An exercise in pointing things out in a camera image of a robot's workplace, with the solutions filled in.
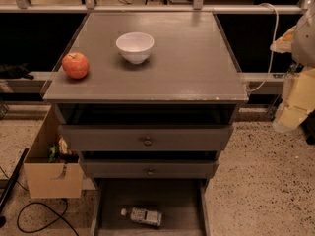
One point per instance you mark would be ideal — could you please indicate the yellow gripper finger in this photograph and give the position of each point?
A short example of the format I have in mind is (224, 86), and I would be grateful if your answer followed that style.
(298, 100)
(283, 44)

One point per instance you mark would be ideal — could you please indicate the clear plastic water bottle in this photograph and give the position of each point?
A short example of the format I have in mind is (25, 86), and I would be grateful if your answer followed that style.
(143, 216)

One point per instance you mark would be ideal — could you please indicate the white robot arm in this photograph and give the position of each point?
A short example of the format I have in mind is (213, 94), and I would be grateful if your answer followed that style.
(303, 43)

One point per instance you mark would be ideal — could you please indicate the grey drawer cabinet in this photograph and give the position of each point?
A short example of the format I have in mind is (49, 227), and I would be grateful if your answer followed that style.
(188, 81)

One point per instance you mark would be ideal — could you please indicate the grey open bottom drawer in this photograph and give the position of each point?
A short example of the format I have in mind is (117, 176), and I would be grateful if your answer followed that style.
(181, 203)

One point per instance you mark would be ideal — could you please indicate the grey middle drawer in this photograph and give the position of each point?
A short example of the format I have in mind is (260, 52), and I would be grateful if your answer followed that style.
(174, 169)

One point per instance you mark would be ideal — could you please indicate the grey top drawer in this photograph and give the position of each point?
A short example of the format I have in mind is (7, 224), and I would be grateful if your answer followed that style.
(95, 138)

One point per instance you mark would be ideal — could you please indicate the white bowl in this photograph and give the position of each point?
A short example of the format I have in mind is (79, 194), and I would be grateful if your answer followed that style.
(135, 47)

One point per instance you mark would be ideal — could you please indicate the red apple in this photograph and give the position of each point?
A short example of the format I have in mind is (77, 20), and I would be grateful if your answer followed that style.
(76, 65)

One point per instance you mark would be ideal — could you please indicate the items inside cardboard box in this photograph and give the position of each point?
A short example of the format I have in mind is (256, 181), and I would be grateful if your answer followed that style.
(60, 153)

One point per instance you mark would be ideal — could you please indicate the cardboard box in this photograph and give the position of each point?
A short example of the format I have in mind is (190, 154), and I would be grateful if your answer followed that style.
(50, 180)

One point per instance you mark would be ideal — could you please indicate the black bar on floor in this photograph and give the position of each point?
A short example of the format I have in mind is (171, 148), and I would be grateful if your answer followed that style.
(7, 185)

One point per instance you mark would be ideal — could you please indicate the metal frame rail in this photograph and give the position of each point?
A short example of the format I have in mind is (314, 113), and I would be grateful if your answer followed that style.
(217, 9)

